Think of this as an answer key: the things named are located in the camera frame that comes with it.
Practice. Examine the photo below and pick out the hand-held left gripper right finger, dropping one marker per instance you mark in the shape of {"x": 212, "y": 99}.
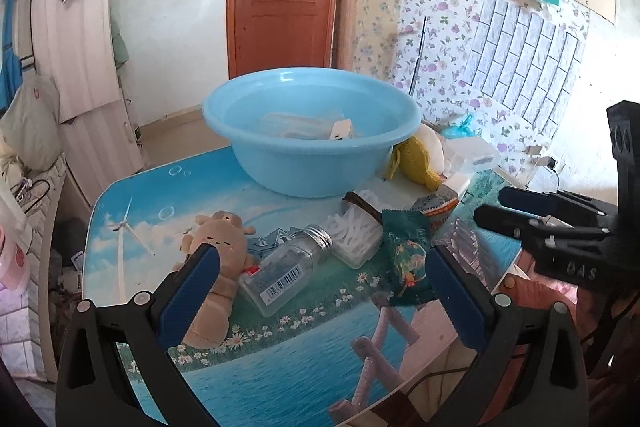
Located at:
{"x": 457, "y": 302}

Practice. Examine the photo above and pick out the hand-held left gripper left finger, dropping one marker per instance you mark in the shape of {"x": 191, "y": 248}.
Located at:
{"x": 192, "y": 292}

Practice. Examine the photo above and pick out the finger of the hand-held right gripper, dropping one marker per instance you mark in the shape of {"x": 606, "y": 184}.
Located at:
{"x": 525, "y": 201}
{"x": 500, "y": 221}

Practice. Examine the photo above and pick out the brown plush toy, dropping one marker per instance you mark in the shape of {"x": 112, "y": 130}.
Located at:
{"x": 220, "y": 232}

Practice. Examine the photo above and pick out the green snack packet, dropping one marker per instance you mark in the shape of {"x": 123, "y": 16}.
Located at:
{"x": 407, "y": 252}

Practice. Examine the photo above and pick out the clear jar with metal lid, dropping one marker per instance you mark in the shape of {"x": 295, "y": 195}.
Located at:
{"x": 285, "y": 272}

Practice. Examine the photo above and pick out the yellow and white plush toy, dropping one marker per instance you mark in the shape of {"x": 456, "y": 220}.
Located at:
{"x": 420, "y": 157}

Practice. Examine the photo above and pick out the cotton swab box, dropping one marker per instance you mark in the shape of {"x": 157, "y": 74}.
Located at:
{"x": 352, "y": 232}

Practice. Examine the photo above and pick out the light blue plastic basin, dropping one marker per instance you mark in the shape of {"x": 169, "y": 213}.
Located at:
{"x": 300, "y": 167}

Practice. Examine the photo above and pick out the small white card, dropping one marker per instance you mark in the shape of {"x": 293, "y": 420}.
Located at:
{"x": 341, "y": 130}

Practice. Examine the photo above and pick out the clear ridged plastic box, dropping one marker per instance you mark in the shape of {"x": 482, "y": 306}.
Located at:
{"x": 475, "y": 247}

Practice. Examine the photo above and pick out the small white box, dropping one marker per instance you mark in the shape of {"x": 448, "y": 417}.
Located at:
{"x": 457, "y": 184}

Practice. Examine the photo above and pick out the orange snack packet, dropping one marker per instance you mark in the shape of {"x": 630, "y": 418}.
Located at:
{"x": 437, "y": 209}

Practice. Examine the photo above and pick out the blue plastic trash bag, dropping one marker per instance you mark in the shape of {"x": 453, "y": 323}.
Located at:
{"x": 457, "y": 128}

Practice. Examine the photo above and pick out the beige cloth bag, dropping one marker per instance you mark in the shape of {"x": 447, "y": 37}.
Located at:
{"x": 32, "y": 122}

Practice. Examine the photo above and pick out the beige wardrobe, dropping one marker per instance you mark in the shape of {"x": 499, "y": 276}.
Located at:
{"x": 80, "y": 67}

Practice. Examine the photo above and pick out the green padded coat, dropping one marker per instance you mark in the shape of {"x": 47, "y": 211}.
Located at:
{"x": 120, "y": 47}

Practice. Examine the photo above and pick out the blue garment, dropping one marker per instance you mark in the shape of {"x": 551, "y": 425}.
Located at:
{"x": 10, "y": 57}

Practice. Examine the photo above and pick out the white brick wall panel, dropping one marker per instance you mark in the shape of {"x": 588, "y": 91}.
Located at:
{"x": 525, "y": 62}

